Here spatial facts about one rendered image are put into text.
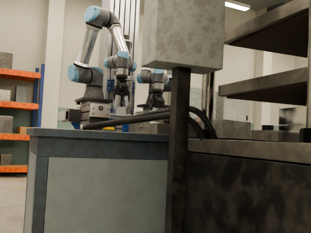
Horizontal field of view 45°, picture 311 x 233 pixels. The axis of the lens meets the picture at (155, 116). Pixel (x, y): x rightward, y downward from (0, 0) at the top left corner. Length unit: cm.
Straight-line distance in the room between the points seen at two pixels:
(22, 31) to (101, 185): 611
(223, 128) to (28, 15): 603
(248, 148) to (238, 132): 95
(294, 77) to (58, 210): 113
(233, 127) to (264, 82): 83
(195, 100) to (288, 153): 718
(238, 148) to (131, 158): 59
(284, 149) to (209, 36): 57
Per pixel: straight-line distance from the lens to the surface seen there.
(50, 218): 179
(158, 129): 199
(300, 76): 137
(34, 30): 774
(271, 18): 155
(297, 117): 191
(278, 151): 127
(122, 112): 227
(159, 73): 252
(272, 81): 148
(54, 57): 740
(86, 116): 266
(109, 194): 182
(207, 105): 178
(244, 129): 239
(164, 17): 149
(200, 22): 156
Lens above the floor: 77
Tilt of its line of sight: 3 degrees up
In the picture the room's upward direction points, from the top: 3 degrees clockwise
